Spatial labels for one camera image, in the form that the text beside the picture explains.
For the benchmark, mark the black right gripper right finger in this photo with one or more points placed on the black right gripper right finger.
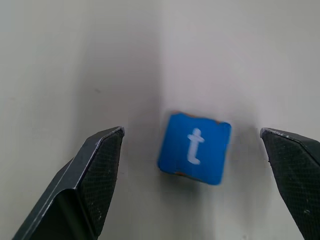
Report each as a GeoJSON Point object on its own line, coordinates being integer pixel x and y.
{"type": "Point", "coordinates": [295, 175]}

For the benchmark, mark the blue letter t block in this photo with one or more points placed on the blue letter t block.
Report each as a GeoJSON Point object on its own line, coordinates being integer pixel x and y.
{"type": "Point", "coordinates": [195, 147]}

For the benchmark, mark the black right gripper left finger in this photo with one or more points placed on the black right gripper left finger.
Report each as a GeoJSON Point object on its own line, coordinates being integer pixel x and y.
{"type": "Point", "coordinates": [82, 185]}

